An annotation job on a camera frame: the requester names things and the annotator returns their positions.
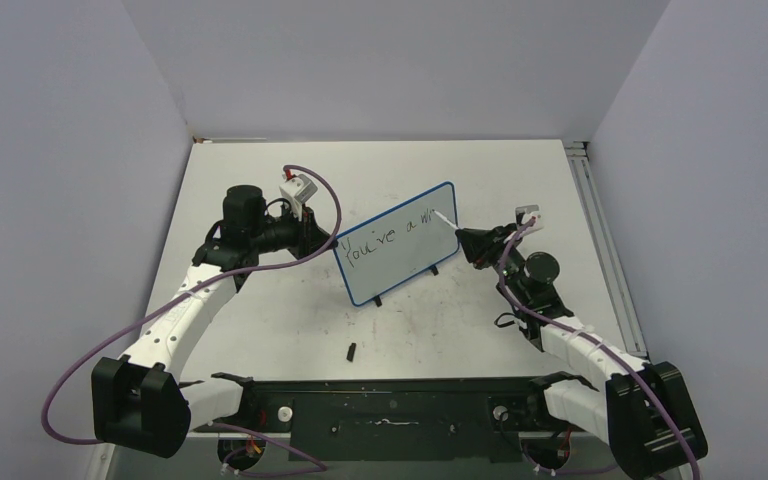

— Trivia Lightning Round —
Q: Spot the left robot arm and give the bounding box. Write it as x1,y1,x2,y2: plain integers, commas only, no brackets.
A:
91,174,335,458

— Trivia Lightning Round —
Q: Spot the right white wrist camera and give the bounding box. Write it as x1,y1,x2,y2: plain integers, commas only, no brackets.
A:
515,204,545,235

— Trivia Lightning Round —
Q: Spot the aluminium rail right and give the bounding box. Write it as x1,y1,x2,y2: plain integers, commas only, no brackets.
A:
563,141,649,359

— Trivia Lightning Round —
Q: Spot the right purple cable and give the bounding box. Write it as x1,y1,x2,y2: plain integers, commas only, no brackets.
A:
496,217,703,480

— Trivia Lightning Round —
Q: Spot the white marker pen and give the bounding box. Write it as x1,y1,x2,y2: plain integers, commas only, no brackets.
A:
432,210,459,231

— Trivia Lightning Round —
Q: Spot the blue framed whiteboard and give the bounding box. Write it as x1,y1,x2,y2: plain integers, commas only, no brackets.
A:
334,181,460,307

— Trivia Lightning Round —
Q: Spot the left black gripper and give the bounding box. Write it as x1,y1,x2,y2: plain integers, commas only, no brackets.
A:
250,201,338,262

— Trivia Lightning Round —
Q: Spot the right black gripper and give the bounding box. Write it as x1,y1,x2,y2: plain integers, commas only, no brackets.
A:
457,223,533,306

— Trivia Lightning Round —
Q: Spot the black marker cap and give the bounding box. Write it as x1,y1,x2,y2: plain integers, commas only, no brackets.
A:
346,342,357,362

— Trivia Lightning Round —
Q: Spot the purple cable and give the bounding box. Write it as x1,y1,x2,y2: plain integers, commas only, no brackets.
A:
40,163,344,446
496,217,703,480

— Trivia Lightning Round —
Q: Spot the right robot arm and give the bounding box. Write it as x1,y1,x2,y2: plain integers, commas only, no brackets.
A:
455,217,708,479

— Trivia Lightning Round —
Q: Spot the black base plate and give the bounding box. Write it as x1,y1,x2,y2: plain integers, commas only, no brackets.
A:
223,377,570,463

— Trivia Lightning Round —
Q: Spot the aluminium rail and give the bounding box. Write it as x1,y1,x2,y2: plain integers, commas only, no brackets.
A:
563,141,649,359
95,389,697,440

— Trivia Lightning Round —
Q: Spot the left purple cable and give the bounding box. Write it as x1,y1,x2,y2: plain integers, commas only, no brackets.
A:
40,163,344,446

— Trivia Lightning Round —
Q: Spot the aluminium rail front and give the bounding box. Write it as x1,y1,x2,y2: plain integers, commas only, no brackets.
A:
95,389,697,440

